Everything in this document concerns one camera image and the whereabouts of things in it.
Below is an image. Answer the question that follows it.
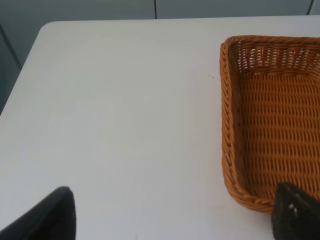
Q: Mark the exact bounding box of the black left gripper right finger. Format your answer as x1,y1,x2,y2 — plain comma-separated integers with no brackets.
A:
271,182,320,240

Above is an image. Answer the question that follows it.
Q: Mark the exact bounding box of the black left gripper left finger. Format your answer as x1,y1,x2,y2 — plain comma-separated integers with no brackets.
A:
0,186,76,240

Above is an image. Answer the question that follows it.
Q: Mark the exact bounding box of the brown wicker basket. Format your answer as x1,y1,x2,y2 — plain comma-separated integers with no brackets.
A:
219,35,320,213

